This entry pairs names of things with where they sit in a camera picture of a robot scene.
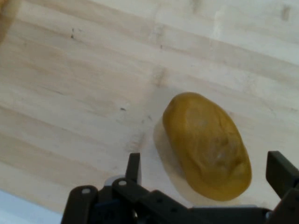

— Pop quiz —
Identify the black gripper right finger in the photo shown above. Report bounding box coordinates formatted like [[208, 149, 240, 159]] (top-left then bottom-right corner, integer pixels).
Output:
[[266, 151, 299, 224]]

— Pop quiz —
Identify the wooden cutting board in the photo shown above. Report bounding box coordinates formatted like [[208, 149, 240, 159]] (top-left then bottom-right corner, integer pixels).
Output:
[[0, 0, 299, 224]]

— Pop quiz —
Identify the brown potato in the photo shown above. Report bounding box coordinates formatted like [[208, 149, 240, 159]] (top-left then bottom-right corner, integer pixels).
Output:
[[154, 92, 253, 206]]

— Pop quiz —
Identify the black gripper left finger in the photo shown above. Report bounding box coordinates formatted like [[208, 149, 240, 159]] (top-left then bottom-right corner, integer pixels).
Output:
[[62, 153, 192, 224]]

